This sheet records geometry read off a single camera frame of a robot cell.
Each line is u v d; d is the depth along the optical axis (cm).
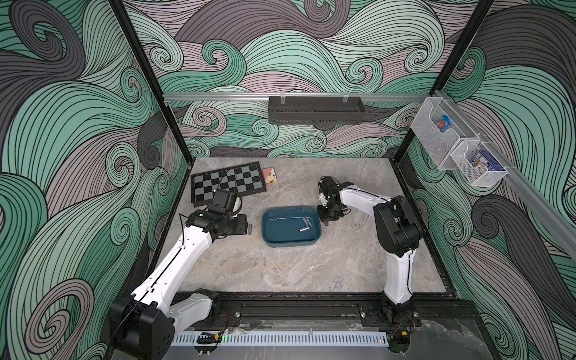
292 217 99
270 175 112
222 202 60
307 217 97
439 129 79
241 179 107
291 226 95
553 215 52
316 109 97
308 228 92
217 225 54
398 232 53
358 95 95
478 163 67
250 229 94
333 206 81
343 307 76
